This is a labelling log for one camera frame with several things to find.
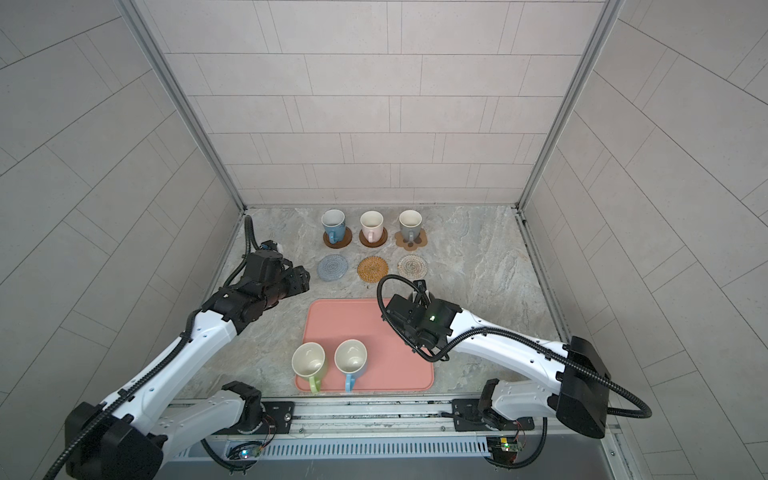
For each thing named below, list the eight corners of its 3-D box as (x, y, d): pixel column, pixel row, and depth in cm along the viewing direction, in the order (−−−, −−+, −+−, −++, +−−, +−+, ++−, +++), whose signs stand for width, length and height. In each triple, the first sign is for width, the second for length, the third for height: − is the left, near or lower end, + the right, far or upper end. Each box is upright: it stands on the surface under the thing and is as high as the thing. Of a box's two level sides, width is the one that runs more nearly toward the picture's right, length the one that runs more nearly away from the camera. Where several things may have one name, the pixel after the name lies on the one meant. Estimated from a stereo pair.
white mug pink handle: (371, 251, 104) (369, 234, 97) (359, 232, 110) (356, 215, 103) (390, 242, 107) (389, 225, 100) (377, 224, 112) (375, 207, 105)
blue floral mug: (334, 252, 104) (330, 235, 97) (324, 230, 111) (319, 212, 103) (354, 244, 106) (351, 227, 99) (343, 223, 113) (339, 205, 105)
